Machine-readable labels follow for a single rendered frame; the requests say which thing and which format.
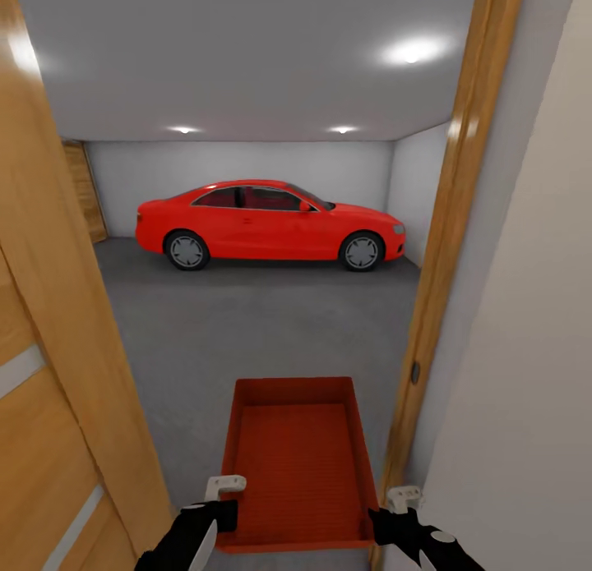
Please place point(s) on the car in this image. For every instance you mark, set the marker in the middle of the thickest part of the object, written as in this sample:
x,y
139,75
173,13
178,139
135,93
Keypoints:
x,y
266,220

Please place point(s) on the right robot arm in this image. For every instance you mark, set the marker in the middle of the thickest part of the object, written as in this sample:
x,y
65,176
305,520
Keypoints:
x,y
431,548

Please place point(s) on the garage door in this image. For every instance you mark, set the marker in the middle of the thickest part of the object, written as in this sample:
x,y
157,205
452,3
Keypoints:
x,y
80,173

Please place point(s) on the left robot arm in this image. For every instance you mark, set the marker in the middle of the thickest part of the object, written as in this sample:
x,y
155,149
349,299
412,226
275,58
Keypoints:
x,y
187,547

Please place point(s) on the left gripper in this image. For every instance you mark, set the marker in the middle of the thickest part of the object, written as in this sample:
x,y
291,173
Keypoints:
x,y
227,515

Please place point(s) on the storage box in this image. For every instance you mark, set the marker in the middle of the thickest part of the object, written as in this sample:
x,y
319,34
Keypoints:
x,y
299,443

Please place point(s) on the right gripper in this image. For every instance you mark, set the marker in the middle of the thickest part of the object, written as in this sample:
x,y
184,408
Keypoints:
x,y
389,528

